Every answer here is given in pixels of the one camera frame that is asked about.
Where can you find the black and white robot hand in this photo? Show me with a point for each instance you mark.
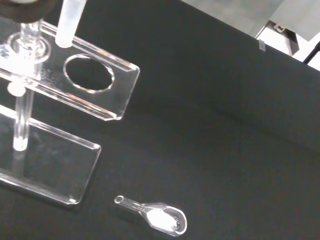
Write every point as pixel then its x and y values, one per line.
pixel 17 10

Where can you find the clear acrylic funnel stand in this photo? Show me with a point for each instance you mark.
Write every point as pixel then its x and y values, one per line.
pixel 120 82

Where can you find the clear weighing funnel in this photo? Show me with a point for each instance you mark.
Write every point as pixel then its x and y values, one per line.
pixel 162 217

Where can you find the black bench cloth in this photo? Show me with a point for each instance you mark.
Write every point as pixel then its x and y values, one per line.
pixel 212 125

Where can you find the grey tape piece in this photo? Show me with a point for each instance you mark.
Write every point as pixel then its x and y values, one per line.
pixel 261 45

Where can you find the white metal frame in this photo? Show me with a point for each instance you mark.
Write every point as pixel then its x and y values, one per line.
pixel 277 37

